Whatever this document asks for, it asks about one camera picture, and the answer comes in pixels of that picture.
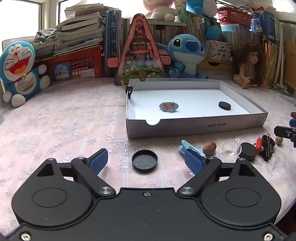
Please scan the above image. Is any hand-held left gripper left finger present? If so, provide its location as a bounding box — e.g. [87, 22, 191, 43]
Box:
[37, 148, 116, 197]

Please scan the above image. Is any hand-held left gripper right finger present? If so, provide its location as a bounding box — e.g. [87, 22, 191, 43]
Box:
[177, 148, 260, 197]

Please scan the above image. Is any blue hair clip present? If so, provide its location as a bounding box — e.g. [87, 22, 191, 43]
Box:
[179, 140, 206, 158]

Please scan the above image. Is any large black binder clip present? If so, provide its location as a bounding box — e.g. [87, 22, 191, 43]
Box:
[260, 134, 275, 162]

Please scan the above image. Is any clear plastic half sphere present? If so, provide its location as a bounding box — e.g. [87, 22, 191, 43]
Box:
[222, 138, 242, 158]

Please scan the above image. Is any hollow black round lid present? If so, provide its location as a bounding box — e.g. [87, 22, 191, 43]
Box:
[131, 150, 159, 172]

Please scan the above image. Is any white cardboard box lid tray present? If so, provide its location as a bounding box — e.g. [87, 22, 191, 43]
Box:
[126, 78, 269, 139]

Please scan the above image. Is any pink snowflake tablecloth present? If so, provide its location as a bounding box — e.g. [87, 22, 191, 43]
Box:
[0, 76, 296, 232]

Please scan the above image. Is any cardboard box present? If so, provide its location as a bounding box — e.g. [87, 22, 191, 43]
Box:
[283, 37, 296, 96]

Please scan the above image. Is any oval decorated charm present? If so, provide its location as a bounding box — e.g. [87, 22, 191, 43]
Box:
[159, 101, 179, 112]

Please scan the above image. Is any white pipe rack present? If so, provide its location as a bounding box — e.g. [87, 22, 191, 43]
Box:
[274, 19, 292, 91]

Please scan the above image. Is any shiny gold bag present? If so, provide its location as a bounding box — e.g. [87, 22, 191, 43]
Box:
[263, 39, 278, 87]

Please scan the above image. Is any small black binder clip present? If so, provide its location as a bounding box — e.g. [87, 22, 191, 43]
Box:
[121, 80, 139, 100]

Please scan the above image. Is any brown haired doll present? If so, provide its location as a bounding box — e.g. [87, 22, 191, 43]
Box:
[232, 40, 270, 90]

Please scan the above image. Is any wooden drawer shelf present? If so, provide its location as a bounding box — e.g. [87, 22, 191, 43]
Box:
[196, 58, 234, 71]

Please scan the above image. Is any red plastic crate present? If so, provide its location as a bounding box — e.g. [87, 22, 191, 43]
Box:
[35, 45, 104, 84]

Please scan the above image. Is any white printed carton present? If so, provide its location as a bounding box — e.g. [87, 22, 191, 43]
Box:
[205, 40, 233, 62]

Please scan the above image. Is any blue paper bag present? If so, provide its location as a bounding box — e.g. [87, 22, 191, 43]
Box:
[251, 10, 275, 40]

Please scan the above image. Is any pink triangular toy house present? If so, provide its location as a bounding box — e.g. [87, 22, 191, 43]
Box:
[114, 13, 166, 86]

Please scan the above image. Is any blue alien plush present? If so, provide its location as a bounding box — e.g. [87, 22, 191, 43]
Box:
[156, 34, 208, 79]

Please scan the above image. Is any row of blue books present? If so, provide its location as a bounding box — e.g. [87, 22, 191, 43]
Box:
[104, 9, 131, 78]

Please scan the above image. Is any red plastic basket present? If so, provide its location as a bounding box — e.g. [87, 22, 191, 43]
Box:
[217, 7, 253, 28]

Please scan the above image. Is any blue robot cat plush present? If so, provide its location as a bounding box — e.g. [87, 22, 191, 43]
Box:
[0, 41, 51, 107]

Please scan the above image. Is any stack of books and papers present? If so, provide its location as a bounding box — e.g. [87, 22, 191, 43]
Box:
[32, 3, 107, 61]

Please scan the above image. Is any row of shelf books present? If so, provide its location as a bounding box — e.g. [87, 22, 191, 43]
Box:
[148, 11, 264, 61]

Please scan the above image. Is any grey cloth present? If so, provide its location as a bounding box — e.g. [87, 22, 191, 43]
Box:
[34, 28, 57, 44]

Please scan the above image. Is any big blue plush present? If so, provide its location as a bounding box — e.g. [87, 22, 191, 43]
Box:
[186, 0, 223, 40]

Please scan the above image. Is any pink white bunny plush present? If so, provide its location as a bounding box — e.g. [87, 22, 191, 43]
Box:
[143, 0, 185, 21]

